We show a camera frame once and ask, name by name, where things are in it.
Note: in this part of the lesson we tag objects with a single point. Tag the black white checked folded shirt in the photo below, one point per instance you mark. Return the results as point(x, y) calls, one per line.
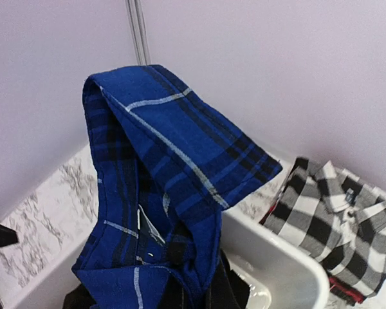
point(361, 210)

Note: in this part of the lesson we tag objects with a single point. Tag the right aluminium wall post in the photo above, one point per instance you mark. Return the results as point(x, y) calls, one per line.
point(138, 31)

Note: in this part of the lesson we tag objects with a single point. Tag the white plastic bin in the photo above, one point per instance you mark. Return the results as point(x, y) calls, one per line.
point(279, 275)

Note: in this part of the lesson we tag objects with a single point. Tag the red black folded shirt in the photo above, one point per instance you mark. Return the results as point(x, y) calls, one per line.
point(316, 232)

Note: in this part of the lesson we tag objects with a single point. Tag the blue plaid long sleeve shirt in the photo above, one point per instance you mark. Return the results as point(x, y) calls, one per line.
point(167, 167)

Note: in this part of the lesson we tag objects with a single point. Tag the black garment in bin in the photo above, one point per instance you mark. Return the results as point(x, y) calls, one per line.
point(154, 287)

